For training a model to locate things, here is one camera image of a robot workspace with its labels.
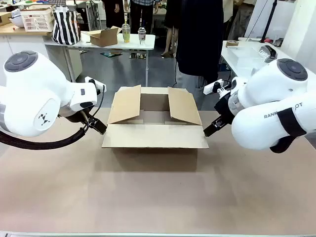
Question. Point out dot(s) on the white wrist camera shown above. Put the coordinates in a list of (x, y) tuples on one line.
[(209, 87), (97, 85)]

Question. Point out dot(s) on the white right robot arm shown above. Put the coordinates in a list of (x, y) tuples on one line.
[(259, 128)]

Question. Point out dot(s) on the white folding table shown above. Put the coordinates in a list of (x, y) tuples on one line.
[(148, 42)]

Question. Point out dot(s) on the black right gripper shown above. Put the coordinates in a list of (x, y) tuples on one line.
[(223, 107)]

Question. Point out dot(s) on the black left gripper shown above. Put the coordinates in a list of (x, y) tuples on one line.
[(79, 117)]

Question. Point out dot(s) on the flat brown cardboard box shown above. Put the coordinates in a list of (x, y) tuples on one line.
[(5, 18)]

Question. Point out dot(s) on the small open cardboard box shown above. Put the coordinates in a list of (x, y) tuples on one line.
[(103, 38)]

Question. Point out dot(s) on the large brown cardboard box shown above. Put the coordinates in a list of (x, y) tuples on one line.
[(153, 135)]

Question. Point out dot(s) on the white plastic basket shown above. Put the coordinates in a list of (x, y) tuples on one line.
[(37, 19)]

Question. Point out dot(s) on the bystander in plaid shirt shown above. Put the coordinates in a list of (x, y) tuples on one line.
[(142, 14)]

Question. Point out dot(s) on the clear empty plastic cup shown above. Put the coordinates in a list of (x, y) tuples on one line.
[(142, 35)]

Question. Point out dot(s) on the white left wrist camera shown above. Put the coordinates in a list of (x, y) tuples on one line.
[(97, 85)]

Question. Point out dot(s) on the black white striped bag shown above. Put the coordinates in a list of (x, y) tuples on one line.
[(65, 27)]

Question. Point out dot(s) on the bystander in black clothes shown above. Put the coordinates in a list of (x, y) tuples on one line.
[(114, 12)]

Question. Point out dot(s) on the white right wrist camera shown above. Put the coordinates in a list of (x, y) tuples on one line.
[(209, 87)]

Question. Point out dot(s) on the clear plastic bin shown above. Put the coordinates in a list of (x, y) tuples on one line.
[(247, 59)]

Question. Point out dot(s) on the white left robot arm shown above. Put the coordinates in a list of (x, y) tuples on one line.
[(32, 93)]

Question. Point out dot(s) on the white cabinet with wood top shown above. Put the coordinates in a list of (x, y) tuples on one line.
[(14, 42)]

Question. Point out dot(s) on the black pouch with white letters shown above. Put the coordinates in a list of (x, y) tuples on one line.
[(267, 53)]

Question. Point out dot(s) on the black tripod pole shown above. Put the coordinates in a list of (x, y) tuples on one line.
[(269, 17)]

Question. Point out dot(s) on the bystander in beige skirt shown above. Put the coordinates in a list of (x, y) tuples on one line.
[(240, 19)]

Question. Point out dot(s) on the person in navy sweatshirt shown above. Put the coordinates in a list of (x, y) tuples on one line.
[(197, 37)]

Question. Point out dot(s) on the plastic cup with green drink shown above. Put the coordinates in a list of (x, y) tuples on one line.
[(126, 34)]

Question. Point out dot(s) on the white side table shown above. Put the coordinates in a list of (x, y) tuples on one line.
[(227, 54)]

